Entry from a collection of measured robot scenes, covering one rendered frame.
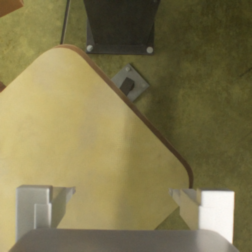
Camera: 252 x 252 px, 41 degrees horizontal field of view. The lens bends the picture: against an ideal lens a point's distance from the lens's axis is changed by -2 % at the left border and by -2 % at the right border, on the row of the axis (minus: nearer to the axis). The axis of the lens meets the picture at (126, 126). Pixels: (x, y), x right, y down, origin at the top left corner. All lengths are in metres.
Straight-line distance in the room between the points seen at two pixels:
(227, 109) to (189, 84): 0.17
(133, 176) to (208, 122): 0.70
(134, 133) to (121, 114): 0.04
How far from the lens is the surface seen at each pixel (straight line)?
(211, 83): 1.25
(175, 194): 0.17
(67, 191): 0.16
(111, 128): 0.57
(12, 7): 0.53
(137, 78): 1.20
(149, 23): 0.98
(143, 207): 0.59
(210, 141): 1.24
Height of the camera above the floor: 1.19
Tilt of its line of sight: 88 degrees down
